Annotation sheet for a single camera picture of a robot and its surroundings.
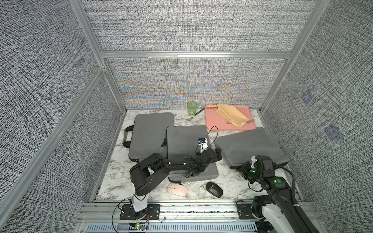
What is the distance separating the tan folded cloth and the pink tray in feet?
0.04

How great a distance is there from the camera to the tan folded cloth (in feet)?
3.67

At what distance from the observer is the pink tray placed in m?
1.11
